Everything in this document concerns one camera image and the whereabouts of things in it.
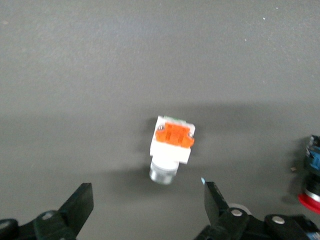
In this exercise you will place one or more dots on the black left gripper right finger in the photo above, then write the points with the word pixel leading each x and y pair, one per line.
pixel 220 220

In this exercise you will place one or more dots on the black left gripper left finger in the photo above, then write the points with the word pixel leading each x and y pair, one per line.
pixel 78 207

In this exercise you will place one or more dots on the white orange push button switch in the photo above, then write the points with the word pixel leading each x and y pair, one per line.
pixel 172 150

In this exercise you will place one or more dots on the red mushroom push button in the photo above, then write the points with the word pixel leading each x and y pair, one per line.
pixel 313 160

